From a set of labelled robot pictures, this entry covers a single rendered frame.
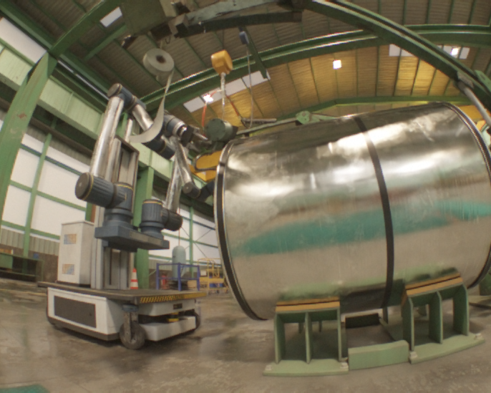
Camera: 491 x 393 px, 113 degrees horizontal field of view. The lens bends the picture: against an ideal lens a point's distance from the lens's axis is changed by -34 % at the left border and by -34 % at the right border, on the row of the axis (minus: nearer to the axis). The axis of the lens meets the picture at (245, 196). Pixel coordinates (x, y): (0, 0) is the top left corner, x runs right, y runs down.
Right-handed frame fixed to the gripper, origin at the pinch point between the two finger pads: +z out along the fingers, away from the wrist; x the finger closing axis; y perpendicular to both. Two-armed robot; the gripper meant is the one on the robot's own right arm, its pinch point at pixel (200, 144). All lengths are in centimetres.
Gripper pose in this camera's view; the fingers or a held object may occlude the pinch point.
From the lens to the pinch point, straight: 150.8
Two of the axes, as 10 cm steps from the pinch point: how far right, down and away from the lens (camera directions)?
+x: 4.9, -8.1, -3.2
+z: 7.9, 5.7, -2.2
